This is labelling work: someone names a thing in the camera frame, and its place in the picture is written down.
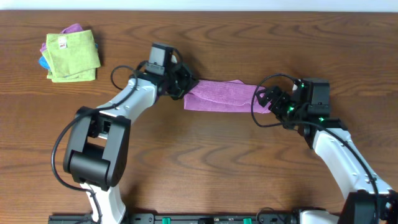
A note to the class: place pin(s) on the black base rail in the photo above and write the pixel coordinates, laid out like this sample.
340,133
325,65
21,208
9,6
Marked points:
205,218

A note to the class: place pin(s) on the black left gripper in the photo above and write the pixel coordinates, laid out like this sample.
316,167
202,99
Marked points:
183,83

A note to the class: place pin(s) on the purple microfiber cloth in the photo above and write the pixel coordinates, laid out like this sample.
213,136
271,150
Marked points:
227,97

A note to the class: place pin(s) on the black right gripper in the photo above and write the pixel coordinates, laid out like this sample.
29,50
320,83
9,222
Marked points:
282,96

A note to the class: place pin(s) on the blue folded cloth in stack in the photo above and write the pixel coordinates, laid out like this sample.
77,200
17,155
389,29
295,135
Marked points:
43,63

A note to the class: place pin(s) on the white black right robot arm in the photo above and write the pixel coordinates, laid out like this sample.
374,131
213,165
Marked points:
368,199

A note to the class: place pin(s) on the purple folded cloth in stack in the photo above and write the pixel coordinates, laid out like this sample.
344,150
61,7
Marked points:
71,29

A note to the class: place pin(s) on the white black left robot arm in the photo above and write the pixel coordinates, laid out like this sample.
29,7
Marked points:
96,153

